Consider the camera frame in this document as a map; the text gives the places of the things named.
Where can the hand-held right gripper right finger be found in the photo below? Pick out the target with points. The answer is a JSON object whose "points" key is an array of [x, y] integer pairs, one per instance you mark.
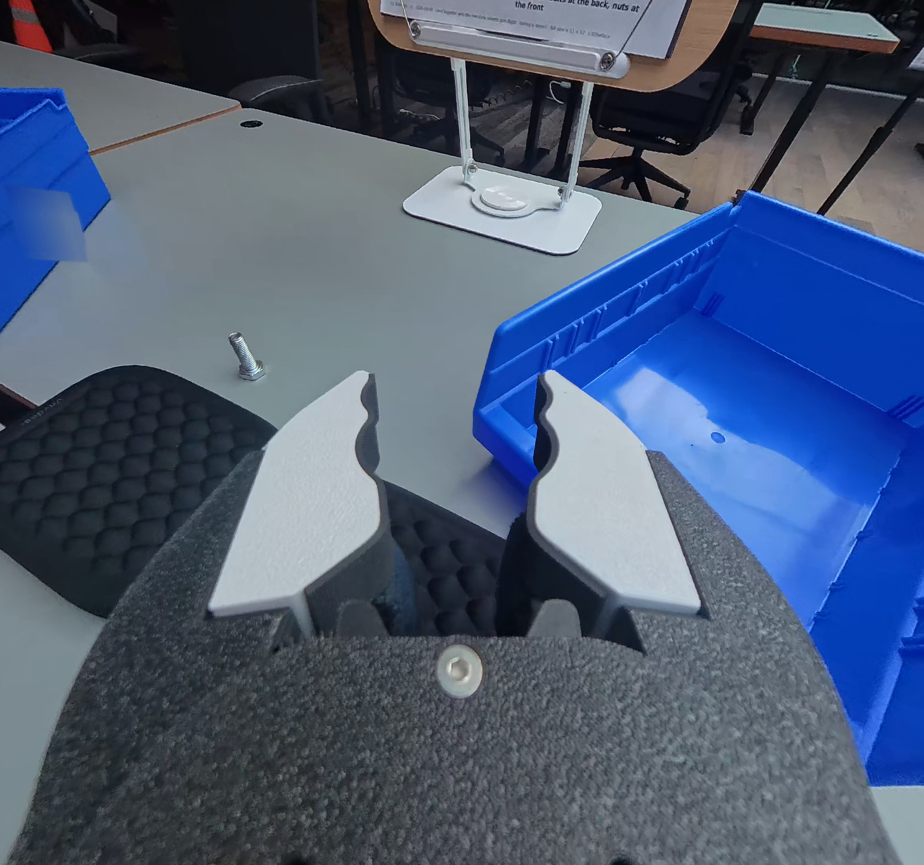
{"points": [[613, 511]]}

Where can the blue plastic bin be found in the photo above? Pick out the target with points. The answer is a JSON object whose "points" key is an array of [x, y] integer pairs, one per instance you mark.
{"points": [[722, 410], [43, 150]]}

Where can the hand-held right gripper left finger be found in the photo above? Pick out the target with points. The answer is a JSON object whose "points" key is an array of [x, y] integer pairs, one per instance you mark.
{"points": [[296, 511]]}

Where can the printed instruction sheet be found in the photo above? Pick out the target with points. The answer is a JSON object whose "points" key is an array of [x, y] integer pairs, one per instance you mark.
{"points": [[505, 6]]}

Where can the orange traffic cone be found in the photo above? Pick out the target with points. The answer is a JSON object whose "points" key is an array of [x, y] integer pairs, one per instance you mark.
{"points": [[25, 13]]}

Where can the silver hex bolt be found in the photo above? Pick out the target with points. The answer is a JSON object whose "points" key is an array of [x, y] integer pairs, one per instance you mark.
{"points": [[242, 354]]}

